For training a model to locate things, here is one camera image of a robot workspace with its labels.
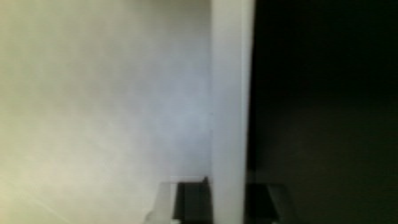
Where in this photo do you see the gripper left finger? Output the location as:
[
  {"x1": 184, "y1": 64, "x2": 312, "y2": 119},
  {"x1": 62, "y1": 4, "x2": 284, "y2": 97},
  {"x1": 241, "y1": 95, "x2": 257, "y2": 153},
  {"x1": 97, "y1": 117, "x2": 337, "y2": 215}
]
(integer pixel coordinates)
[{"x1": 154, "y1": 178, "x2": 209, "y2": 224}]

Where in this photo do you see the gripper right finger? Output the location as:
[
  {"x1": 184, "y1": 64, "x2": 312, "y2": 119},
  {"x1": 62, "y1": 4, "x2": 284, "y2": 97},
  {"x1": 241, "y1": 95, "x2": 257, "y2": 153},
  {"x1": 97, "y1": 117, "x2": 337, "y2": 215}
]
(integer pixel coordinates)
[{"x1": 245, "y1": 183, "x2": 296, "y2": 224}]

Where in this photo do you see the white desk top tray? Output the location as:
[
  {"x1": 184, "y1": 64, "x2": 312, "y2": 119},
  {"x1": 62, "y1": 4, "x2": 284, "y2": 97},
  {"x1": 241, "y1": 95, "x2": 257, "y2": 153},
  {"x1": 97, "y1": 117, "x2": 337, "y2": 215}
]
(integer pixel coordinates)
[{"x1": 0, "y1": 0, "x2": 254, "y2": 224}]

